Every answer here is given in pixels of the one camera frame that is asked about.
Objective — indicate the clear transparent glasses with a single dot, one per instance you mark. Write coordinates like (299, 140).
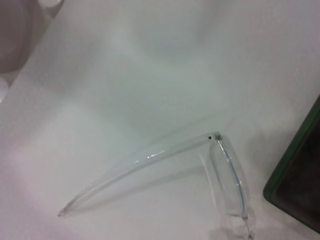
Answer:
(175, 148)

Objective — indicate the green glasses case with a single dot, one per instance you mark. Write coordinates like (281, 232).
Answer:
(300, 180)

